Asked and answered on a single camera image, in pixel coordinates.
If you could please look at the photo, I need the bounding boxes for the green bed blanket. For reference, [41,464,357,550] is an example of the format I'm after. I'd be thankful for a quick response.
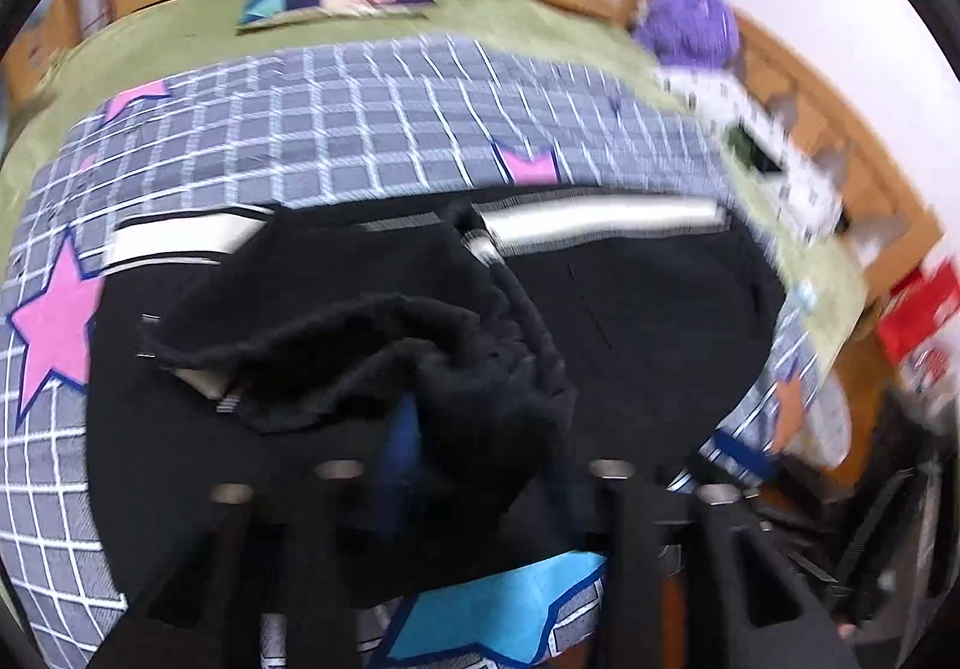
[2,0,867,370]

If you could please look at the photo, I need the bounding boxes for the purple plush toy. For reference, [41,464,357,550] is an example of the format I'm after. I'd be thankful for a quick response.
[633,0,740,70]

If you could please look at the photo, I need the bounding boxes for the black pants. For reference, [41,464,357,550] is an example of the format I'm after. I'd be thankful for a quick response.
[86,187,786,604]

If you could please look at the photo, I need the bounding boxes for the black phone on pillow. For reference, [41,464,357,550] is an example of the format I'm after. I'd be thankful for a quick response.
[726,123,784,176]

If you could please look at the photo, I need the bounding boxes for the blue grey checkered quilt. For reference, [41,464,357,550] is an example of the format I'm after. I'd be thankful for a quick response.
[0,32,835,669]

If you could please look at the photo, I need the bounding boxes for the white dotted pillow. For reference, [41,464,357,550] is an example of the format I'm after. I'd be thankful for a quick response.
[654,66,843,242]

